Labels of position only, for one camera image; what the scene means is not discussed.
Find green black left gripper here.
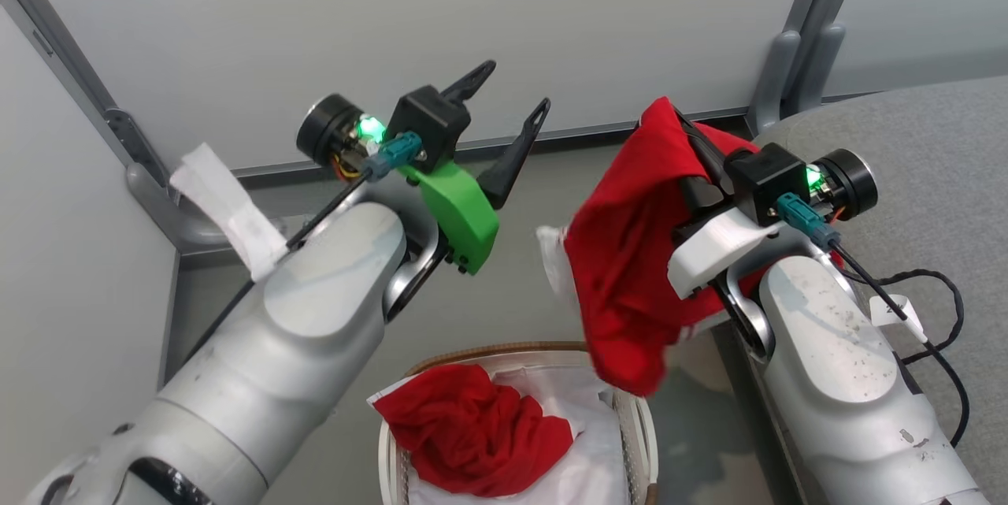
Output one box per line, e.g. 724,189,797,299
297,60,550,276

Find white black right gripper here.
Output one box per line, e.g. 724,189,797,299
668,107,879,301

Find red garment with white trim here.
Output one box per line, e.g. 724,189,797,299
537,97,788,398

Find plain red garment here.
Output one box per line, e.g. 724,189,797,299
372,363,574,498

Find white laundry basket brown rim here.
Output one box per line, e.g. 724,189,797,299
376,341,659,505

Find white basket liner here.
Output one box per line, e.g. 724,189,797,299
367,363,631,505

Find grey fabric sofa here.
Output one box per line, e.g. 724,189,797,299
752,76,1008,505

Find grey partition foot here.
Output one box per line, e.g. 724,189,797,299
126,162,316,254

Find grey partition bottom rail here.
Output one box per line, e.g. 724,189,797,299
232,105,753,179

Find grey partition post with feet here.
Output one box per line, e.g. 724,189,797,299
747,0,873,136

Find small white cable tag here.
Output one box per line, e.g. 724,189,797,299
870,294,927,344

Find white tape cable label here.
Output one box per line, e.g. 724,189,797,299
169,143,290,282

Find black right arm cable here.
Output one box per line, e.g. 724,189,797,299
776,194,971,447

